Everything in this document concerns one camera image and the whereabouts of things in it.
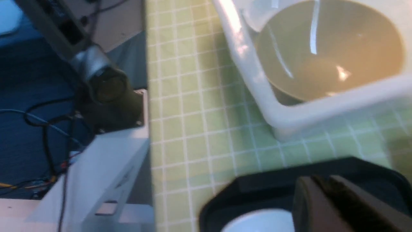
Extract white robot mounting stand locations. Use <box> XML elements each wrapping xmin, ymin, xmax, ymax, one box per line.
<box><xmin>26</xmin><ymin>90</ymin><xmax>150</xmax><ymax>232</ymax></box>

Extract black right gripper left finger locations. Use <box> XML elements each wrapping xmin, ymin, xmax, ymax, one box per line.
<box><xmin>292</xmin><ymin>176</ymin><xmax>356</xmax><ymax>232</ymax></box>

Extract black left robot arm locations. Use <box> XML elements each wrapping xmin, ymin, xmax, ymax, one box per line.
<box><xmin>2</xmin><ymin>0</ymin><xmax>153</xmax><ymax>232</ymax></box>

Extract beige noodle bowl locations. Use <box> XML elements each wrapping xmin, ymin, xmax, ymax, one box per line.
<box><xmin>255</xmin><ymin>0</ymin><xmax>406</xmax><ymax>102</ymax></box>

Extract large white plastic tub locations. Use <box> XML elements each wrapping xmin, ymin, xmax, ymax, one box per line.
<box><xmin>212</xmin><ymin>0</ymin><xmax>411</xmax><ymax>140</ymax></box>

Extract white square dish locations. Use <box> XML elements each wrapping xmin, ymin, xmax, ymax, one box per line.
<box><xmin>221</xmin><ymin>209</ymin><xmax>295</xmax><ymax>232</ymax></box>

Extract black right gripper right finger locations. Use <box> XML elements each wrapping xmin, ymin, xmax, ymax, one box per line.
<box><xmin>318</xmin><ymin>175</ymin><xmax>411</xmax><ymax>232</ymax></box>

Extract green checked tablecloth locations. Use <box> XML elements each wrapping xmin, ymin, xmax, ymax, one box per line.
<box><xmin>145</xmin><ymin>0</ymin><xmax>411</xmax><ymax>232</ymax></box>

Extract black serving tray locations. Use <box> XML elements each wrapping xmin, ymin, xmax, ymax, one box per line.
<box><xmin>198</xmin><ymin>157</ymin><xmax>412</xmax><ymax>232</ymax></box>

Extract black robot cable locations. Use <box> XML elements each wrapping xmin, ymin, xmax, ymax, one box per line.
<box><xmin>0</xmin><ymin>0</ymin><xmax>129</xmax><ymax>232</ymax></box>

